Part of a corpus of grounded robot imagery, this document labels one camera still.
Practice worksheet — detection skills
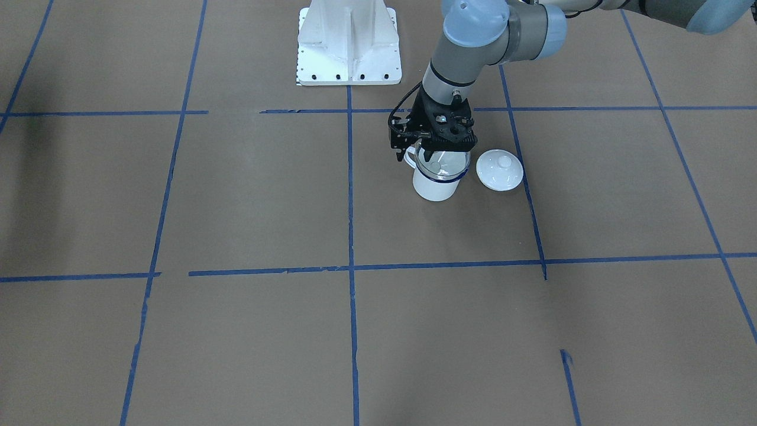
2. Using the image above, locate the white pedestal column with base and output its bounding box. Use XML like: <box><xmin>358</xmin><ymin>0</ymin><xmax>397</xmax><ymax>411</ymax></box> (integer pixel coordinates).
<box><xmin>296</xmin><ymin>1</ymin><xmax>402</xmax><ymax>86</ymax></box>

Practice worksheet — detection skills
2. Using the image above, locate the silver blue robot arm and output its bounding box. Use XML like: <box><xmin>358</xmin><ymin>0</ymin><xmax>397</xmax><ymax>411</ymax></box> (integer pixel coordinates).
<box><xmin>387</xmin><ymin>1</ymin><xmax>752</xmax><ymax>161</ymax></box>

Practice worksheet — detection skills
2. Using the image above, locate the white enamel mug blue rim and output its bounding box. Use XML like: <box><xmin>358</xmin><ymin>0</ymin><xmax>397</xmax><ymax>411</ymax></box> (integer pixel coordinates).
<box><xmin>403</xmin><ymin>144</ymin><xmax>471</xmax><ymax>202</ymax></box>

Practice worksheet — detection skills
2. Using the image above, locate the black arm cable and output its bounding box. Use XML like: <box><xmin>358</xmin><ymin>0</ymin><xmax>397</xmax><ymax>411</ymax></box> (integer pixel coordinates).
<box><xmin>387</xmin><ymin>83</ymin><xmax>423</xmax><ymax>128</ymax></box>

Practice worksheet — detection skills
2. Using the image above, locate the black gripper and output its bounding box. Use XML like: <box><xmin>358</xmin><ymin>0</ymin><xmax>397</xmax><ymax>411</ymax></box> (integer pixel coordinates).
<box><xmin>412</xmin><ymin>90</ymin><xmax>477</xmax><ymax>172</ymax></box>

